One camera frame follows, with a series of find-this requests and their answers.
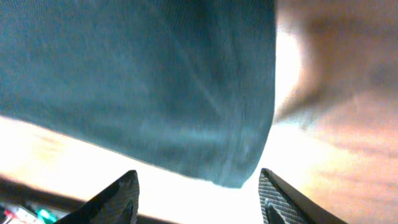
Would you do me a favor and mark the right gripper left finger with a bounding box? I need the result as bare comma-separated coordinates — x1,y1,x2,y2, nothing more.
55,170,139,224

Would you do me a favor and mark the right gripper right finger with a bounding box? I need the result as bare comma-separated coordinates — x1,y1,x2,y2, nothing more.
258,169,346,224

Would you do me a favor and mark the black t-shirt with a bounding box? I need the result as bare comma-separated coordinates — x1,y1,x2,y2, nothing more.
1,0,276,188

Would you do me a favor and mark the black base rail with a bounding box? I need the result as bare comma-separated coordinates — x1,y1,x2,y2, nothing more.
1,177,170,224

